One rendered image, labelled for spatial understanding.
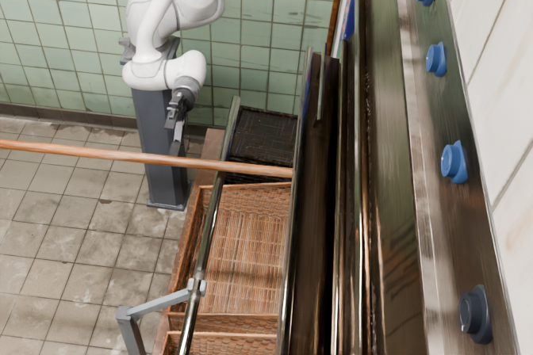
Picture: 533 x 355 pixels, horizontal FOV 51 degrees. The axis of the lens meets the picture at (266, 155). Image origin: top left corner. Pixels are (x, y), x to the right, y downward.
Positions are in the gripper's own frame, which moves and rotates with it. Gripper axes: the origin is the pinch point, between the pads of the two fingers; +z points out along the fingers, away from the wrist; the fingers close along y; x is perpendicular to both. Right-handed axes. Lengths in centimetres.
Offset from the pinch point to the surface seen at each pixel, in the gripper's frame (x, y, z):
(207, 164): -12.8, -1.8, 9.1
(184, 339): -16, 1, 62
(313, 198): -43, -22, 33
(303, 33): -39, 38, -113
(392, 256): -52, -60, 70
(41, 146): 37.3, -1.5, 9.1
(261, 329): -34, 47, 36
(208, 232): -16.9, 1.0, 30.8
